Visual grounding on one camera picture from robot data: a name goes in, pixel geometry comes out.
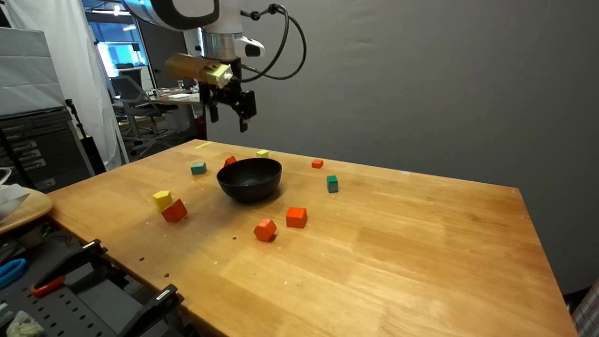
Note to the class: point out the teal wooden block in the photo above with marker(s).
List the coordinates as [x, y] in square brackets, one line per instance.
[199, 169]

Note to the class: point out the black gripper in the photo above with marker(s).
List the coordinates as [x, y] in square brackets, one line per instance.
[242, 101]

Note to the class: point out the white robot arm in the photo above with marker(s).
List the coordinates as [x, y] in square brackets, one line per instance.
[216, 21]

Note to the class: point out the orange wooden block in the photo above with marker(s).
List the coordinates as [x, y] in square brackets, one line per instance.
[231, 159]

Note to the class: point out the round wooden board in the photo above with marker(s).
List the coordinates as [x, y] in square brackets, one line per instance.
[34, 206]

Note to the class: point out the blue scissors handle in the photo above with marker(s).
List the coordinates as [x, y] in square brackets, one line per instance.
[12, 271]

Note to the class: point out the small orange block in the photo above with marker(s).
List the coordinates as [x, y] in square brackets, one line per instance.
[317, 163]

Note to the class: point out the black bowl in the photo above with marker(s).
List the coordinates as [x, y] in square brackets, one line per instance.
[251, 180]

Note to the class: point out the black perforated tool board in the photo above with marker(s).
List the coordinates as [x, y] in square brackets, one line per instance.
[96, 300]

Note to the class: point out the green wooden block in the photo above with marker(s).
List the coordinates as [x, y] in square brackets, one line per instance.
[332, 184]

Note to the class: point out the black equipment case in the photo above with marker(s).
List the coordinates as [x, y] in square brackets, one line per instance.
[42, 150]

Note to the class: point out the yellow wooden block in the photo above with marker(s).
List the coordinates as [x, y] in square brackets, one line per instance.
[262, 154]

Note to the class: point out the red wooden block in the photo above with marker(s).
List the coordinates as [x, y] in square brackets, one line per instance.
[266, 230]

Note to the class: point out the background desk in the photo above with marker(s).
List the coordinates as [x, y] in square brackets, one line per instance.
[175, 96]

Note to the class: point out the black clamp orange handle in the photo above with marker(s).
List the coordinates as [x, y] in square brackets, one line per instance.
[55, 277]

